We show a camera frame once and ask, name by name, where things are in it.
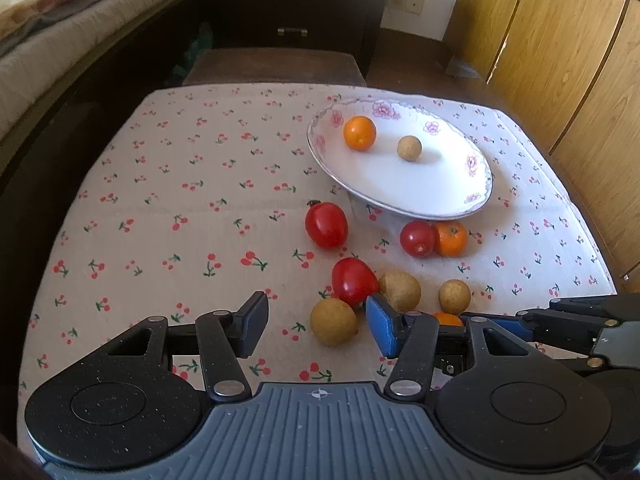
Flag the green cloth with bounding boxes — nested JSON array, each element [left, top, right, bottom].
[[187, 22, 213, 68]]

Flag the white floral plate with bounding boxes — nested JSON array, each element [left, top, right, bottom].
[[306, 97, 495, 222]]

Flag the smooth small orange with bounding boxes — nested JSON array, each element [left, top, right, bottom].
[[343, 115, 377, 152]]

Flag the grey folded blanket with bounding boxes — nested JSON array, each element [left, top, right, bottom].
[[0, 0, 131, 56]]

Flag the red cherry tomato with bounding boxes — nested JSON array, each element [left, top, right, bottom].
[[331, 257, 380, 308], [305, 200, 349, 250], [399, 220, 438, 258]]

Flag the small orange with green stem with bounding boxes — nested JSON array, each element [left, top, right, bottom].
[[433, 220, 469, 257]]

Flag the dark wooden dresser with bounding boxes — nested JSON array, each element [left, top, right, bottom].
[[200, 0, 396, 76]]

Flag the dark wooden stool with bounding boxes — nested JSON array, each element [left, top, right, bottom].
[[182, 47, 367, 87]]

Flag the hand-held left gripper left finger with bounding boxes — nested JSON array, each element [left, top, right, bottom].
[[102, 291, 271, 403]]

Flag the light wooden wardrobe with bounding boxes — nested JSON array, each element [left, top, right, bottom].
[[445, 0, 640, 281]]

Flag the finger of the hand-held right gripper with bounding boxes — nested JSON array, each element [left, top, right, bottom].
[[460, 309, 608, 361], [549, 294, 640, 321]]

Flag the brown longan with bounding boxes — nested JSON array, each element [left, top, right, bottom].
[[310, 298, 359, 346], [438, 279, 472, 316], [378, 272, 422, 313], [397, 135, 423, 163]]

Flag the cherry print tablecloth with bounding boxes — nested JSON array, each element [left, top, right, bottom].
[[17, 82, 618, 461]]

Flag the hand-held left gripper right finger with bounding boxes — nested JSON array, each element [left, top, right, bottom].
[[365, 294, 541, 403]]

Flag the bed with floral blanket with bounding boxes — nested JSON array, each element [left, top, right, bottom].
[[0, 0, 201, 131]]

